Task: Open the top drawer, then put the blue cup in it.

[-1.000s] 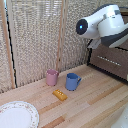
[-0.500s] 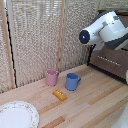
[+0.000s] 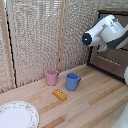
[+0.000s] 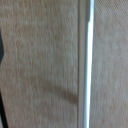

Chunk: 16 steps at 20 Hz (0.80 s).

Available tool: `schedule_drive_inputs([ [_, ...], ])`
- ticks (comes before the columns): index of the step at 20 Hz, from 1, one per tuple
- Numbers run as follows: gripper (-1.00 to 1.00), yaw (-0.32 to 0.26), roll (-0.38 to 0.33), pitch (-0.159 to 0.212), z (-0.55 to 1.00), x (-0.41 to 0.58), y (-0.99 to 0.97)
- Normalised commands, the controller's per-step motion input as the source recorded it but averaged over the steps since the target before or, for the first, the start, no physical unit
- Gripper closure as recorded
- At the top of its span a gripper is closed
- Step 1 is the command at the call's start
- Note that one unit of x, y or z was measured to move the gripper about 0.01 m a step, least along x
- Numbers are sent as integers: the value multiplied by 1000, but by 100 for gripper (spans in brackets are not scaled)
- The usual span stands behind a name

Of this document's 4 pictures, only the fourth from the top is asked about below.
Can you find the brown fabric-textured drawer front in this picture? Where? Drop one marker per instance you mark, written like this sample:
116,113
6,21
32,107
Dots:
40,60

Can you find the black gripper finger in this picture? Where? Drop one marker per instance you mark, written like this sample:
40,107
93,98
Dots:
1,48

